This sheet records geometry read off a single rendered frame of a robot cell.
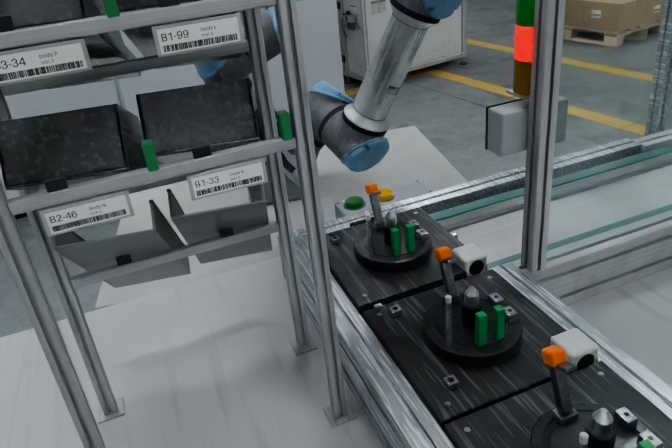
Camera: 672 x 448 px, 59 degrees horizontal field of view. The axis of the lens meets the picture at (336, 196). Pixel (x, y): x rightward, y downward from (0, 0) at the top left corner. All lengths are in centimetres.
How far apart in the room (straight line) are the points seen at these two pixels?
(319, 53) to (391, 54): 302
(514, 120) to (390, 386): 43
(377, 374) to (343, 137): 70
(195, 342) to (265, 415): 23
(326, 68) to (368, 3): 96
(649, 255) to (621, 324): 17
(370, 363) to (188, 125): 41
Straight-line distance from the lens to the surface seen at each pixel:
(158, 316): 122
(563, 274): 110
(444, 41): 570
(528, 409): 80
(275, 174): 87
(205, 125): 71
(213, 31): 62
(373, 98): 136
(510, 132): 93
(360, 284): 100
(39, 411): 112
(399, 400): 83
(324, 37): 433
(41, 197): 67
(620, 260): 118
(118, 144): 69
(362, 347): 89
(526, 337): 90
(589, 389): 84
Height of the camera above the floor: 155
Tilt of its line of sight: 27 degrees down
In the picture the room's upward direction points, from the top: 6 degrees counter-clockwise
